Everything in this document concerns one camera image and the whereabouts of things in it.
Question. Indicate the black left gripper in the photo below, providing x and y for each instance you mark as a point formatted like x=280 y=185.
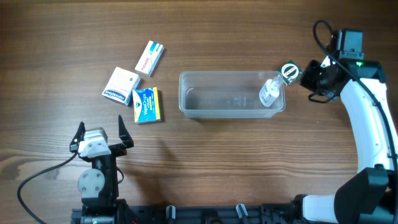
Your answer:
x=120 y=149

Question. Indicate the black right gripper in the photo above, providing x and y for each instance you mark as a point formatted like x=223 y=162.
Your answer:
x=306 y=79

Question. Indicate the green square small box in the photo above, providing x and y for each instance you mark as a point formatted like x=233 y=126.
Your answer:
x=290 y=72

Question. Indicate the white bottle clear cap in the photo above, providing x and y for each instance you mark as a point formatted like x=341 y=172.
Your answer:
x=270 y=91

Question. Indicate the clear plastic container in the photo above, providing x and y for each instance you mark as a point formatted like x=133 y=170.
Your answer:
x=226 y=94

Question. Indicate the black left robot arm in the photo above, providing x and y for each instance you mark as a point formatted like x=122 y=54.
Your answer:
x=99 y=184

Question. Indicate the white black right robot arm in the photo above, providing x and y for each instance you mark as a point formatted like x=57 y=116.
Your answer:
x=371 y=195

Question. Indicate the blue yellow VapoDrops box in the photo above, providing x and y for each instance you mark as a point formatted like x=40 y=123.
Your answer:
x=146 y=105

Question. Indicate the white Hansaplast box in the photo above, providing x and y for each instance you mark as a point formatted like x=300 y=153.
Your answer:
x=120 y=86

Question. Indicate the white blue Panadol box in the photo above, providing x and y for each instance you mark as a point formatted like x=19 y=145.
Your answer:
x=149 y=58

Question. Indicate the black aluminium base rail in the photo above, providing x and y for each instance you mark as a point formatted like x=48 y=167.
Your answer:
x=266 y=213

